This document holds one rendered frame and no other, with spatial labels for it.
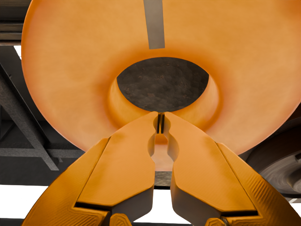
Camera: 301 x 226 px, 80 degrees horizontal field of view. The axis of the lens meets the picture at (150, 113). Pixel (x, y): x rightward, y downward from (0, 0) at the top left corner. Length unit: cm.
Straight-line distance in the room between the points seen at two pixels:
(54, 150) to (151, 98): 541
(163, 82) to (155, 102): 8
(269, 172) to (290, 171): 5
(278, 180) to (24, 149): 613
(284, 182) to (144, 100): 41
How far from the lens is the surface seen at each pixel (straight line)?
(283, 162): 43
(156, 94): 54
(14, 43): 765
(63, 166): 867
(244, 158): 48
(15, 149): 645
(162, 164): 16
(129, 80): 52
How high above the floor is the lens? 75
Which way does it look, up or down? 44 degrees up
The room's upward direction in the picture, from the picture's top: 180 degrees clockwise
